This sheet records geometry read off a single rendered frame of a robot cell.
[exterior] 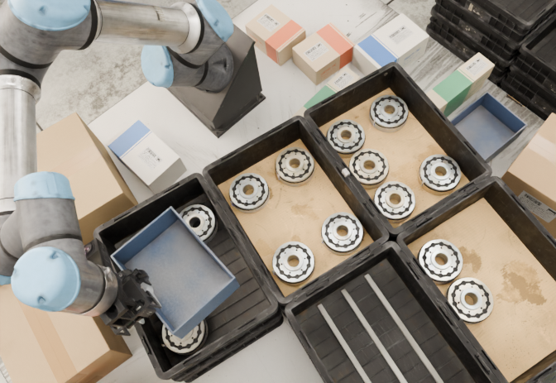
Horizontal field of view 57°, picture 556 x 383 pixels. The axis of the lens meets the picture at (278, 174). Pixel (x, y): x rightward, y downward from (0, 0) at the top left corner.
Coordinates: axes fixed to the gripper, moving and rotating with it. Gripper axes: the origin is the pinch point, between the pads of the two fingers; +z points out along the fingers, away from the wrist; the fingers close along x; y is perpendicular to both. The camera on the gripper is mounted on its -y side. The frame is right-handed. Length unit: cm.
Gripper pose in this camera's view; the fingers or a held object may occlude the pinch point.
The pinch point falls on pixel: (143, 294)
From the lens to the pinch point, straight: 102.0
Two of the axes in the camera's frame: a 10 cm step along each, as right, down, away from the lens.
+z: 1.6, 3.3, 9.3
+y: 6.4, 6.8, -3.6
